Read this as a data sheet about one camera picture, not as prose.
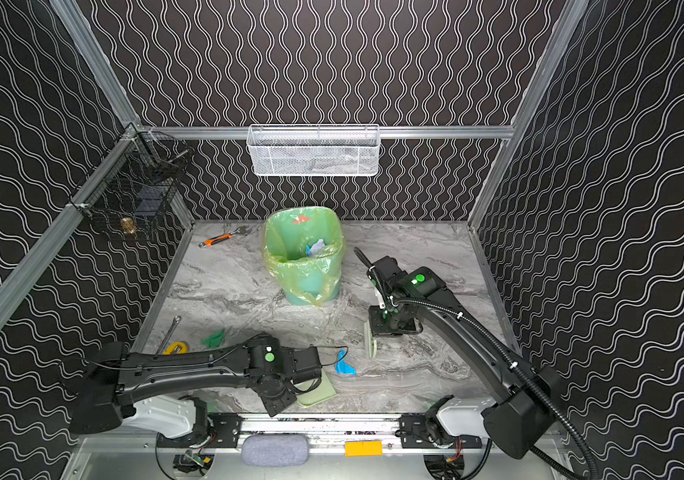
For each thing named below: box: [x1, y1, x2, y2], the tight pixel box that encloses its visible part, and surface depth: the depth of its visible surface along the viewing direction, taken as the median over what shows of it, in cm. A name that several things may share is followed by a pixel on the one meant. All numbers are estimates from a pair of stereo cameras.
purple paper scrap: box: [306, 238, 325, 257], surface depth 100 cm
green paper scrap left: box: [201, 329, 225, 349], surface depth 92 cm
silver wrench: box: [156, 315, 182, 355], surface depth 94 cm
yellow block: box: [344, 440, 383, 458], surface depth 74 cm
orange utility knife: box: [198, 228, 241, 248], surface depth 116 cm
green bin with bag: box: [263, 206, 344, 306], surface depth 86 cm
